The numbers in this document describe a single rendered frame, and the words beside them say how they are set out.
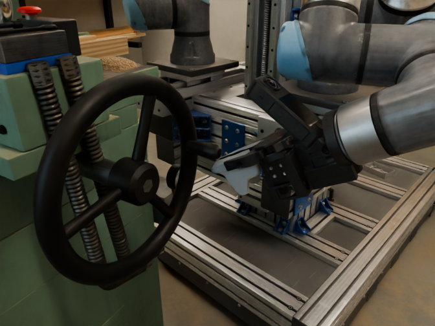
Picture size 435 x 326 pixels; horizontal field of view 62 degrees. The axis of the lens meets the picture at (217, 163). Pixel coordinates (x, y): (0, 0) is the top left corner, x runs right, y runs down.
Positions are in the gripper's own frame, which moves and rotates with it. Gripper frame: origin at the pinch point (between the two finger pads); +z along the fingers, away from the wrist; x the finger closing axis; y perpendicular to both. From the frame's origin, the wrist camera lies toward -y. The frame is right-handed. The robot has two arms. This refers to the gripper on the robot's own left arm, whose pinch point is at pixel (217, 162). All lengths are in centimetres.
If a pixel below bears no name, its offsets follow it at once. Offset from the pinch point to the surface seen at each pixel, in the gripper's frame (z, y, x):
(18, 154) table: 9.1, -13.2, -21.7
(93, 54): 28.3, -29.3, 12.6
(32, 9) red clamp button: 7.7, -29.9, -11.0
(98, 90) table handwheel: -2.5, -15.3, -15.9
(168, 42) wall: 237, -95, 304
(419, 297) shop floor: 8, 90, 81
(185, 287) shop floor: 74, 50, 39
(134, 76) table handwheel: -2.8, -15.6, -10.2
